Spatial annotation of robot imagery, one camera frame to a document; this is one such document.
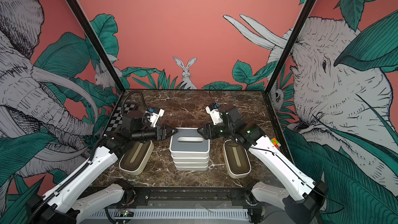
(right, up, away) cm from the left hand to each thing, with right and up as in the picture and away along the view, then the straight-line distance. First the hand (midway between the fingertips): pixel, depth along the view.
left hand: (176, 130), depth 69 cm
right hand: (+12, +2, 0) cm, 12 cm away
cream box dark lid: (-24, -18, +11) cm, 32 cm away
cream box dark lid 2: (+30, -18, +12) cm, 37 cm away
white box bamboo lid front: (+10, -23, +13) cm, 29 cm away
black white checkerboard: (-45, +1, +29) cm, 53 cm away
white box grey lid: (+6, -6, +4) cm, 9 cm away
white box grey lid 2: (+12, -13, +1) cm, 18 cm away
